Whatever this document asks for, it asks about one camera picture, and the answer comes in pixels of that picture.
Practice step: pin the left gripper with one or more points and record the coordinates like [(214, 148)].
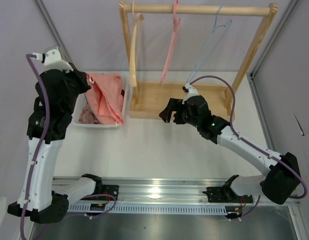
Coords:
[(81, 77)]

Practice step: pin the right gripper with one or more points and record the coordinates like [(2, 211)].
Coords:
[(173, 105)]

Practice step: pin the salmon pink skirt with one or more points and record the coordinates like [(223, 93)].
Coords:
[(105, 97)]

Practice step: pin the light blue wire hanger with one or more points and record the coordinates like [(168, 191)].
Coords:
[(217, 34)]

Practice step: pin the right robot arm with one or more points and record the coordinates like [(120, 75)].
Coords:
[(279, 173)]

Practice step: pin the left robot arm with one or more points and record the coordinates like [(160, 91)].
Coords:
[(46, 130)]

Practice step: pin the beige wooden hanger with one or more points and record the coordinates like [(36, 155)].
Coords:
[(138, 19)]

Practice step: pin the pink plastic hanger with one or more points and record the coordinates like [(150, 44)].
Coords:
[(175, 33)]

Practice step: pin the white plastic bin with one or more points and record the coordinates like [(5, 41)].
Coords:
[(81, 100)]

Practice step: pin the wooden clothes rack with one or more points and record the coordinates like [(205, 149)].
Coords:
[(150, 98)]

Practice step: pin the dusty pink cloth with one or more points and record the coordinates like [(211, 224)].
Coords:
[(89, 115)]

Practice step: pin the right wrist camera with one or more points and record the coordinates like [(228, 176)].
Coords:
[(189, 91)]

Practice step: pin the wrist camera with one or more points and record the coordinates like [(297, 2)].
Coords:
[(54, 59), (189, 91)]

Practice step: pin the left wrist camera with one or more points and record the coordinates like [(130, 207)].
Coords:
[(54, 59)]

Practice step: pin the aluminium mounting rail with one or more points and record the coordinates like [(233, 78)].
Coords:
[(162, 191)]

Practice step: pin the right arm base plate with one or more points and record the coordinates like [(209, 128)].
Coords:
[(219, 194)]

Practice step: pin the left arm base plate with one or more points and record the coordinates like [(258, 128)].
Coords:
[(109, 189)]

